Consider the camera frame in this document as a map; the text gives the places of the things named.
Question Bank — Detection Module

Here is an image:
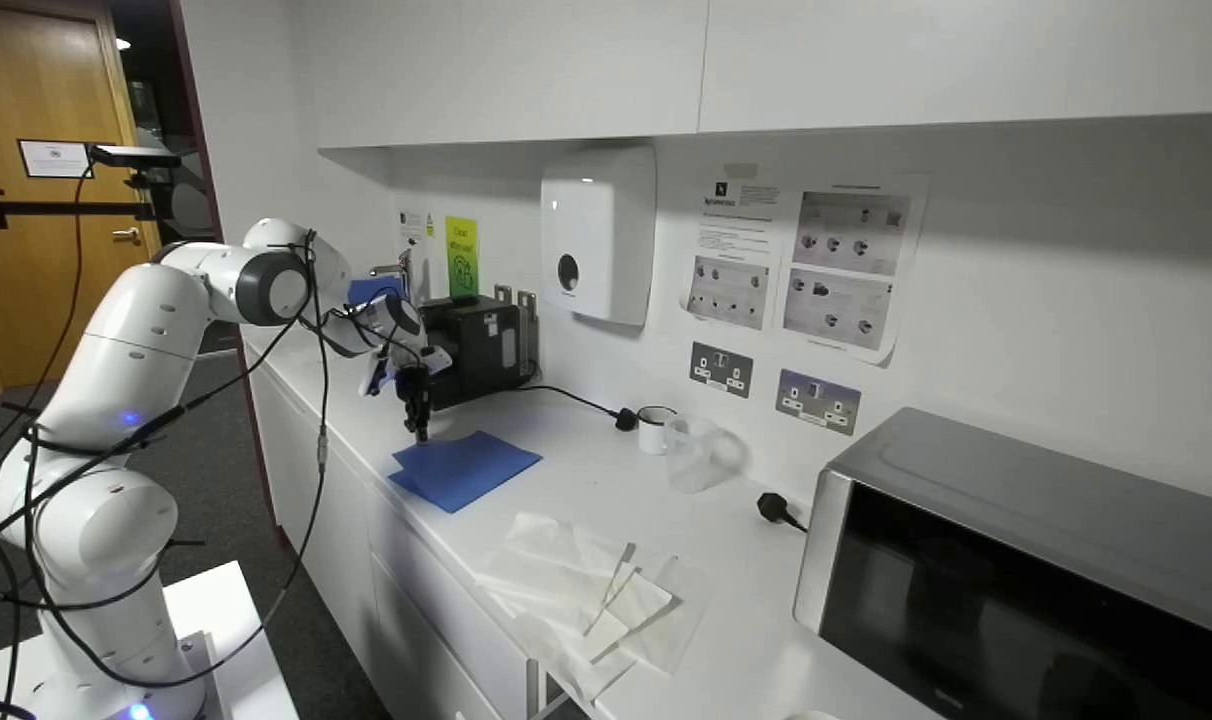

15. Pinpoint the green yellow poster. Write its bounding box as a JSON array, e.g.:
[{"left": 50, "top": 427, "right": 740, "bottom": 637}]
[{"left": 440, "top": 213, "right": 483, "bottom": 301}]

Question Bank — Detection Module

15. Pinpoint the white laminated notice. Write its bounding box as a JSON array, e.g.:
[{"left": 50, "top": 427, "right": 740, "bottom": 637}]
[
  {"left": 775, "top": 174, "right": 925, "bottom": 367},
  {"left": 678, "top": 157, "right": 783, "bottom": 334}
]

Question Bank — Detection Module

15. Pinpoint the black microwave plug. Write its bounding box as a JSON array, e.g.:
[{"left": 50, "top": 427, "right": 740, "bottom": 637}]
[{"left": 751, "top": 487, "right": 816, "bottom": 541}]

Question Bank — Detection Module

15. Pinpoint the white base cabinet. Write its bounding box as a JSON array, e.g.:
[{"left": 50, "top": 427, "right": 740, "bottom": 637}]
[{"left": 239, "top": 339, "right": 542, "bottom": 720}]

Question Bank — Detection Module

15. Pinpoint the silver microwave oven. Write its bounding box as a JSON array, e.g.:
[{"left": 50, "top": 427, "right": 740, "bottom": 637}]
[{"left": 792, "top": 404, "right": 1212, "bottom": 720}]

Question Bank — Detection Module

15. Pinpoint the black coffee machine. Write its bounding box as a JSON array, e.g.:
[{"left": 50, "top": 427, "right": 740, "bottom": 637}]
[{"left": 414, "top": 292, "right": 542, "bottom": 413}]

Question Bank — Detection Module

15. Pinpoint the black power cable with plug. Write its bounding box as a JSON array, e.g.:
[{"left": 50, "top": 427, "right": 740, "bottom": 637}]
[{"left": 529, "top": 380, "right": 643, "bottom": 437}]

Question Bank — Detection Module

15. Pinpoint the white wall cabinet unit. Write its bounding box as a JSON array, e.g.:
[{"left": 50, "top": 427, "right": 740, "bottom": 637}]
[{"left": 313, "top": 0, "right": 1212, "bottom": 152}]

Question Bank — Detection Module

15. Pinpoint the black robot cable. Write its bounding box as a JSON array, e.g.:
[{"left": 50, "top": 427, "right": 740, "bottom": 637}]
[
  {"left": 0, "top": 311, "right": 316, "bottom": 563},
  {"left": 19, "top": 230, "right": 336, "bottom": 696}
]

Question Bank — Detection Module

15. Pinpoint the white paper towel dispenser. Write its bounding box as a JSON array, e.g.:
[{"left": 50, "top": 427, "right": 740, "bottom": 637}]
[{"left": 537, "top": 146, "right": 660, "bottom": 333}]

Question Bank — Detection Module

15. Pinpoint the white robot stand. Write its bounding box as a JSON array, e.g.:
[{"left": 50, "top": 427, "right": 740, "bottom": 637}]
[{"left": 0, "top": 555, "right": 298, "bottom": 720}]

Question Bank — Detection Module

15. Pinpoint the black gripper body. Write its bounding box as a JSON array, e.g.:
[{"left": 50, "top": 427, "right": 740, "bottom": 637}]
[{"left": 393, "top": 357, "right": 440, "bottom": 408}]

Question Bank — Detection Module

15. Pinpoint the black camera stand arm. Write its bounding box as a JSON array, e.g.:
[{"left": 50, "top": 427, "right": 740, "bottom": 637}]
[{"left": 0, "top": 185, "right": 166, "bottom": 230}]

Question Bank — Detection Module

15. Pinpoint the wooden door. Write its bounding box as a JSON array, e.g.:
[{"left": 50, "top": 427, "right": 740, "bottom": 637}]
[{"left": 0, "top": 0, "right": 193, "bottom": 391}]

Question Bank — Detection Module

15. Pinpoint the white door sign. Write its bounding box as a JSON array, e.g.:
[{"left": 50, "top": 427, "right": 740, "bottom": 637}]
[{"left": 16, "top": 134, "right": 96, "bottom": 185}]

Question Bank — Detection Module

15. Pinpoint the blue placemat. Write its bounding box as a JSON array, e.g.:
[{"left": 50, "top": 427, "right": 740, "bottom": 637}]
[{"left": 389, "top": 427, "right": 548, "bottom": 516}]

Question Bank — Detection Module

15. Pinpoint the blue box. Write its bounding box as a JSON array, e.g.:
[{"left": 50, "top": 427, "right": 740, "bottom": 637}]
[{"left": 342, "top": 273, "right": 406, "bottom": 314}]

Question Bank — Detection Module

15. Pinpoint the black camera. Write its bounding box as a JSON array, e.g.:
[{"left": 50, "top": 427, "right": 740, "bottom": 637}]
[{"left": 85, "top": 139, "right": 187, "bottom": 172}]

